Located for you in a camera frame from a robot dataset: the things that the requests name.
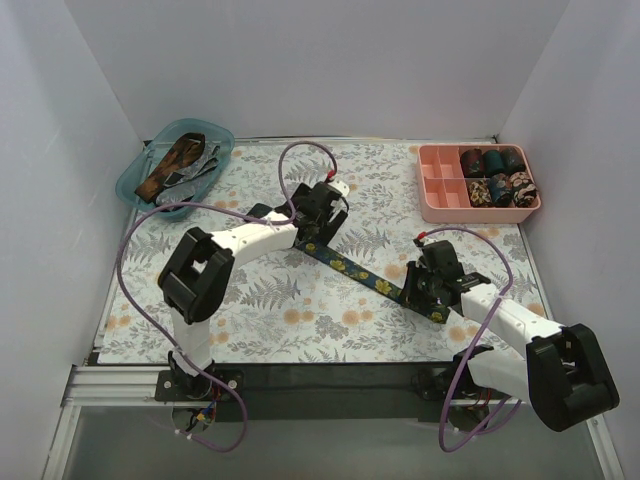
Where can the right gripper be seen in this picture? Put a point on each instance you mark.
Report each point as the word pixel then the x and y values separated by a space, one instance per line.
pixel 417 284

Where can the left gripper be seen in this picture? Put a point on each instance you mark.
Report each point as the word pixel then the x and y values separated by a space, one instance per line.
pixel 322 226

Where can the navy yellow floral tie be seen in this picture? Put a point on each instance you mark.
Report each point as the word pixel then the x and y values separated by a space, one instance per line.
pixel 360 274

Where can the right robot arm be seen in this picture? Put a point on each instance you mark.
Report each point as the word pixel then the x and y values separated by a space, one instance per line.
pixel 559 370

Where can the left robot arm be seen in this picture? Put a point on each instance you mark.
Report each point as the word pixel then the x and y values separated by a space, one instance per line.
pixel 195 279

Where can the floral table mat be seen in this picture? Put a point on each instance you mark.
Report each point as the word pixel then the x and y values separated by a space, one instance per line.
pixel 286 306

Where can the grey patterned tie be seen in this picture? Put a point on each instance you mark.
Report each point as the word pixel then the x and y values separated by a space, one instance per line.
pixel 183 184

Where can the teal plastic bin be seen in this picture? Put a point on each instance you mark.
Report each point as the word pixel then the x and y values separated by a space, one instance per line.
pixel 154 152

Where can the pink compartment tray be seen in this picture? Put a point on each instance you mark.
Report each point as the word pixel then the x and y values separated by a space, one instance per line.
pixel 443 188

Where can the brown orange tie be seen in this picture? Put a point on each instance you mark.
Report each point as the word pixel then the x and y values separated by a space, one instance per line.
pixel 185 151

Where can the navy patterned rolled tie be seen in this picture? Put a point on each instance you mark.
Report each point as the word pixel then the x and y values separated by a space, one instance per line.
pixel 500 190

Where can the dark red rolled tie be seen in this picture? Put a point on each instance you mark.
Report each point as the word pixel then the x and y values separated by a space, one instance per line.
pixel 472 163

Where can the black pink floral rolled tie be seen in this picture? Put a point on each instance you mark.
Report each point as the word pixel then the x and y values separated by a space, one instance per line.
pixel 523 189

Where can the teal rolled tie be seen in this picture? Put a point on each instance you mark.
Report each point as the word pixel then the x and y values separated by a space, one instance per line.
pixel 493 163

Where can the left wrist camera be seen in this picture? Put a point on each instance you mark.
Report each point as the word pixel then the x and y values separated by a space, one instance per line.
pixel 339 191

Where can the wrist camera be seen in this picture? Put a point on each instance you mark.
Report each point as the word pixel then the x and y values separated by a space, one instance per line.
pixel 339 191
pixel 428 247

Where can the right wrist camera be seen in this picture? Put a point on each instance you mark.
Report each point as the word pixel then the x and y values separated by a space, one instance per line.
pixel 428 247

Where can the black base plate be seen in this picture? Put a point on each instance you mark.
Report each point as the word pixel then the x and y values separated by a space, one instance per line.
pixel 338 391

